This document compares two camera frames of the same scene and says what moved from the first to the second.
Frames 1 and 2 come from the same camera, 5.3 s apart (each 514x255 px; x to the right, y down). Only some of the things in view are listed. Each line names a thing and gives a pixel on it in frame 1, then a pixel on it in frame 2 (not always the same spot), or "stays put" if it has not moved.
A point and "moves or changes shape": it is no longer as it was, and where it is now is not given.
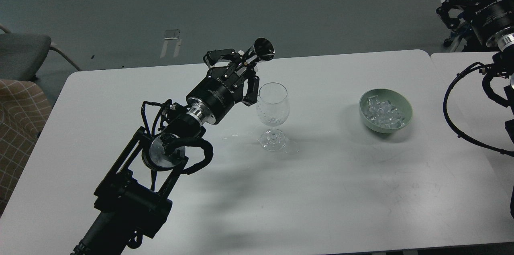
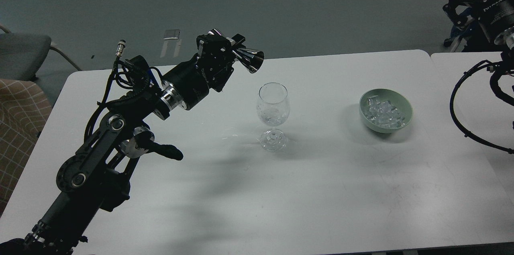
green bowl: (384, 111) stays put
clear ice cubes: (383, 112) stays put
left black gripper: (215, 95) to (189, 83)
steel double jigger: (264, 49) moves or changes shape
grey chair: (21, 55) stays put
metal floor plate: (172, 34) stays put
